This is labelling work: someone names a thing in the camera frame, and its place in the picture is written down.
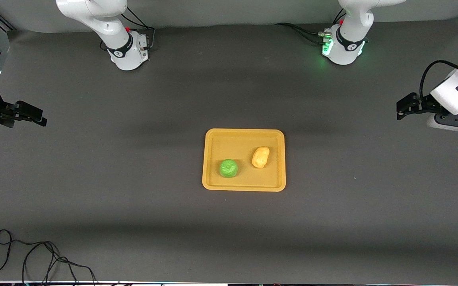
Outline yellow-brown potato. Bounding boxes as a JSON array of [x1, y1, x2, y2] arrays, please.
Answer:
[[251, 146, 271, 169]]

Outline green apple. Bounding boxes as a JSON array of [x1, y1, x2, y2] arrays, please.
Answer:
[[219, 158, 239, 179]]

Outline yellow plastic tray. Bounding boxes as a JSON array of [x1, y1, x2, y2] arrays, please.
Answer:
[[202, 128, 286, 193]]

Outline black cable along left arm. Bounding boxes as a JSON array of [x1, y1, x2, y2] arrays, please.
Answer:
[[419, 60, 458, 100]]

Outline thin black loose cable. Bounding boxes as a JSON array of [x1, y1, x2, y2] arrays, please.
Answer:
[[21, 240, 97, 285], [0, 229, 61, 282]]

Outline black cables at left arm base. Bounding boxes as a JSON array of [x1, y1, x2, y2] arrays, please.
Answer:
[[274, 8, 347, 45]]

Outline black cables at arm base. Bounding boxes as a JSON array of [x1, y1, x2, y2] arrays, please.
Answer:
[[274, 8, 347, 45], [100, 7, 156, 52]]

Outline black cables at right arm base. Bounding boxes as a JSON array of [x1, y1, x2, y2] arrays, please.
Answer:
[[100, 7, 156, 52]]

